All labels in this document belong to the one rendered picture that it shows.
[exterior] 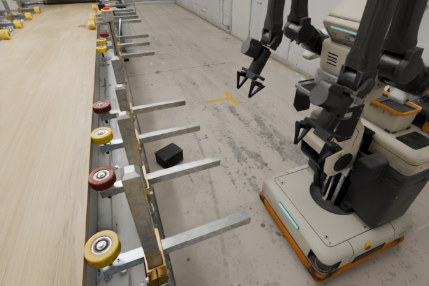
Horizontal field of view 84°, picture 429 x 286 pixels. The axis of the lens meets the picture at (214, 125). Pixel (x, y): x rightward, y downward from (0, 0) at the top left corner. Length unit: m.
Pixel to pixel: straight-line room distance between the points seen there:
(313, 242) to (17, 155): 1.38
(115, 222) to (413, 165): 1.26
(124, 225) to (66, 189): 0.30
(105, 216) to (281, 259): 1.06
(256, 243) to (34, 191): 1.26
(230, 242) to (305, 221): 0.50
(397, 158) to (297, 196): 0.59
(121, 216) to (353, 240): 1.16
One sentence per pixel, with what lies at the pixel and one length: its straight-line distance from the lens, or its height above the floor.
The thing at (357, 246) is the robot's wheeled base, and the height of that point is 0.27.
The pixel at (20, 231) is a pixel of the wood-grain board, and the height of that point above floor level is 0.90.
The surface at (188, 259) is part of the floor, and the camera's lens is 1.66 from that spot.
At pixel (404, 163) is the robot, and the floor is 0.75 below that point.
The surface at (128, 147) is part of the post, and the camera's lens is 0.74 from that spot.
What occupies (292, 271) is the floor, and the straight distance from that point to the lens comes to 1.68.
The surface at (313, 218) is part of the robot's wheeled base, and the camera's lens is 1.55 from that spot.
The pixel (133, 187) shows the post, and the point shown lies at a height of 1.13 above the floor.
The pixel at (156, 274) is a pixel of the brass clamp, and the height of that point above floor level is 0.83.
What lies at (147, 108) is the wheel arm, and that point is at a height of 0.84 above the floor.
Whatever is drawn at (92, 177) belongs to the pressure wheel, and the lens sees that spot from 0.87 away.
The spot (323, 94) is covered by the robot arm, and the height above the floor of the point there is 1.20.
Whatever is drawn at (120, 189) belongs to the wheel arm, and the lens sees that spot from 0.91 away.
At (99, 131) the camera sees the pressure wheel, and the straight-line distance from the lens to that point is 1.07.
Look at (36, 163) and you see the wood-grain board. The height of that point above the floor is 0.90.
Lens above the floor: 1.48
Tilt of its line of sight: 34 degrees down
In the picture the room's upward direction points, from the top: straight up
